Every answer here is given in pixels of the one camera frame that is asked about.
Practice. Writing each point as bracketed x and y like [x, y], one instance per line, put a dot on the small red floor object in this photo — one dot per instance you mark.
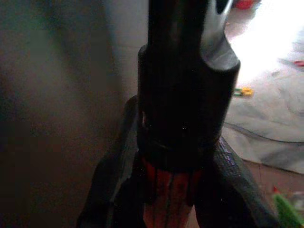
[299, 63]

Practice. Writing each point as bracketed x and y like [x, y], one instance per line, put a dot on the green plastic object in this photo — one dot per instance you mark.
[286, 211]

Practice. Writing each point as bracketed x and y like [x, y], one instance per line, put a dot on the red plastic toy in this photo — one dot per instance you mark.
[244, 3]

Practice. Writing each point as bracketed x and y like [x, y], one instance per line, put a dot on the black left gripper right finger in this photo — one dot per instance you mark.
[234, 190]

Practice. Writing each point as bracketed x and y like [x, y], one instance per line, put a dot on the yellow and green toy piece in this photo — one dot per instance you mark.
[243, 92]

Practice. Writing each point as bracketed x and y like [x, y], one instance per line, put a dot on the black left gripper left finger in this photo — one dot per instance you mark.
[111, 180]

